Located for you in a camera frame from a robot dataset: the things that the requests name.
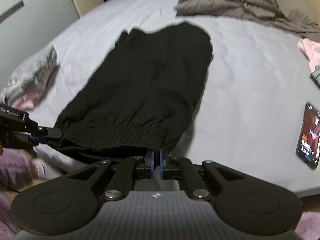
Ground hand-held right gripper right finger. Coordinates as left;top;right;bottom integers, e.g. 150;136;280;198
159;149;247;201

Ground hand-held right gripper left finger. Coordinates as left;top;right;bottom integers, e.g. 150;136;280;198
67;149;157;201

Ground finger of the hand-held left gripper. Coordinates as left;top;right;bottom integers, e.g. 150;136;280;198
36;126;63;139
27;135;54;147

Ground black pants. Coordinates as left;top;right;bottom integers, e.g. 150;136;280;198
54;22;213;165

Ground person's left forearm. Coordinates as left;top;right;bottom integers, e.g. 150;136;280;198
0;150;52;193

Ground grey striped folded garment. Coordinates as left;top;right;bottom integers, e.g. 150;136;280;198
0;45;58;103

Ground bed with light blue sheet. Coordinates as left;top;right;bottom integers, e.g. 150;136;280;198
25;0;320;198

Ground black smartphone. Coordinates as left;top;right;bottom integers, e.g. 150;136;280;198
296;102;320;169

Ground olive green cloth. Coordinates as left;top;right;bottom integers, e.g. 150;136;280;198
310;65;320;89

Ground grey folded duvet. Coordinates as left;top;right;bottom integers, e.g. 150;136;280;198
171;0;320;34

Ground crumpled pink garment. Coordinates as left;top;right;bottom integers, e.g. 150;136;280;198
297;38;320;72

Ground taupe cloth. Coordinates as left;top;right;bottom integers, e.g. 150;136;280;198
300;31;320;42

